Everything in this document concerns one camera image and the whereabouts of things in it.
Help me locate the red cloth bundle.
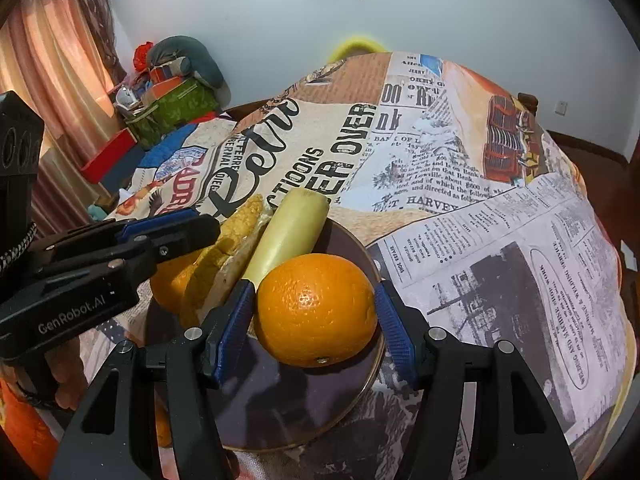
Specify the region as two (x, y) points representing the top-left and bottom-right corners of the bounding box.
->
(132, 42), (154, 71)

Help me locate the person's left forearm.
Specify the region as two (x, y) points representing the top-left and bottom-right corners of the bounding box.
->
(0, 374), (64, 467)

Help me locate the pink striped curtain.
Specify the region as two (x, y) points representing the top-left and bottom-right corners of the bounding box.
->
(0, 0), (129, 241)

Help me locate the small orange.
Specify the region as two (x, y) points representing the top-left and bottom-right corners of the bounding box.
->
(149, 247), (207, 317)

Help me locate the yellow corn cob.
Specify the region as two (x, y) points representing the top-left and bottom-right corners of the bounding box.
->
(182, 193), (269, 329)

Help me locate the large orange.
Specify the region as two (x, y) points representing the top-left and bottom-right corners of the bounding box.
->
(256, 254), (379, 369)

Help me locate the newspaper print tablecloth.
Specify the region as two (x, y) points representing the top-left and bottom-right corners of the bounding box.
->
(75, 50), (632, 480)

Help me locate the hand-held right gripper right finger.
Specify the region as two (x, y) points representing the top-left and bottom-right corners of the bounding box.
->
(374, 280), (577, 480)

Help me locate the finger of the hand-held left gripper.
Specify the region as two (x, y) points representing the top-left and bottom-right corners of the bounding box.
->
(64, 209), (202, 242)
(29, 215), (222, 287)

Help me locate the orange box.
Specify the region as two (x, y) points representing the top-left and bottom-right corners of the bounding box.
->
(148, 75), (186, 102)

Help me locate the red flat box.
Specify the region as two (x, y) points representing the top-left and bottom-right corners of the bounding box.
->
(80, 128), (144, 185)

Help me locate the person's left hand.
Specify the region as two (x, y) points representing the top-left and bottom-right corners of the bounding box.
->
(49, 338), (92, 412)

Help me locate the yellow chair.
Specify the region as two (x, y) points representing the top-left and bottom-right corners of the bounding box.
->
(327, 35), (384, 62)

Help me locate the grey pillow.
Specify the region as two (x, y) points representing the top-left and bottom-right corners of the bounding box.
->
(147, 35), (226, 89)

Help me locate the tan lumpy food piece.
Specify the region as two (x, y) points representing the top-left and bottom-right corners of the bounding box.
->
(212, 230), (269, 307)

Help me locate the dark brown round plate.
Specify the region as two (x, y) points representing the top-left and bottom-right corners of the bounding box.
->
(144, 219), (389, 454)

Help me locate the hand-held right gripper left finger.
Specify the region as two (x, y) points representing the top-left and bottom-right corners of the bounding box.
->
(50, 279), (257, 480)

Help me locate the pale yellow long vegetable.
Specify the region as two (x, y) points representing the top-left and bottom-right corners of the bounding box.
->
(241, 187), (331, 289)

